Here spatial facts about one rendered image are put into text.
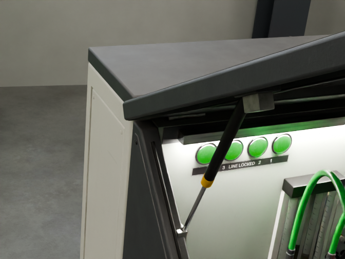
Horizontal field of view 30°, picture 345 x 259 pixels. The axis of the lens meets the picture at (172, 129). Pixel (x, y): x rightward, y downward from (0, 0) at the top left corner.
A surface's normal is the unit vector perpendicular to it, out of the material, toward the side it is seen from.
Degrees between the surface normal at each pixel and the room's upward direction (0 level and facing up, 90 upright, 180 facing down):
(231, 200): 90
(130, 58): 0
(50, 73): 90
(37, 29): 90
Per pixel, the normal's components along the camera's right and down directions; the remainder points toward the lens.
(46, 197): 0.11, -0.89
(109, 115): -0.91, 0.11
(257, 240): 0.41, 0.44
